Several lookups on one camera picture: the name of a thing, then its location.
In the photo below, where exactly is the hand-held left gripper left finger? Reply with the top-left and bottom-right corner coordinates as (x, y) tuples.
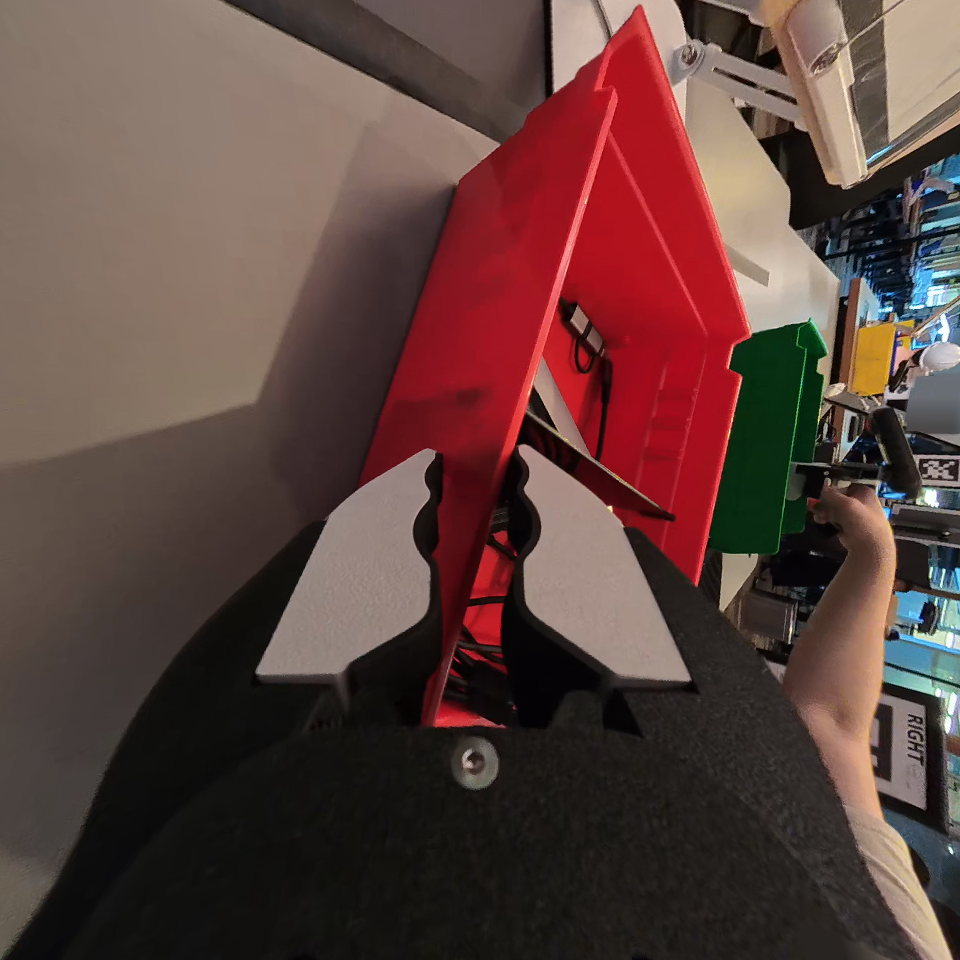
(255, 447), (445, 702)

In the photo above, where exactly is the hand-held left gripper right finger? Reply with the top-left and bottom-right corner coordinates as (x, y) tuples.
(501, 444), (693, 725)

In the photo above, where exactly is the green storage bin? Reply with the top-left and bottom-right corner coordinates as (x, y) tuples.
(707, 320), (828, 556)

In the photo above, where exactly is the grey adapter with black cable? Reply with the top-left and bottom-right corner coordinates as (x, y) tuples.
(558, 298), (609, 360)

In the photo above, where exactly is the red plastic bin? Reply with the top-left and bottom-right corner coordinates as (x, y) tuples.
(358, 6), (753, 729)

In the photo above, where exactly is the person's right forearm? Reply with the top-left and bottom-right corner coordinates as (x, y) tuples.
(783, 551), (946, 960)

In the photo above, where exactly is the person's right hand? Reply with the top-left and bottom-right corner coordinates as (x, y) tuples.
(810, 483), (899, 558)

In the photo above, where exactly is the yellow storage bin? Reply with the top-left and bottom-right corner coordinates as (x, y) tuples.
(851, 321), (916, 397)

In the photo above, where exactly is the white printed marker card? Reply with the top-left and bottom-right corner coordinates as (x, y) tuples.
(873, 686), (942, 811)

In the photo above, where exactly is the black cable bundle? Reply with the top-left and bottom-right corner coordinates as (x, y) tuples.
(450, 510), (526, 725)

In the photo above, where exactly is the black usb-c cable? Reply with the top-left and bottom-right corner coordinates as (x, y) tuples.
(596, 358), (616, 462)

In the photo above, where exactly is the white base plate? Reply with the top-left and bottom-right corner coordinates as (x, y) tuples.
(549, 0), (695, 99)

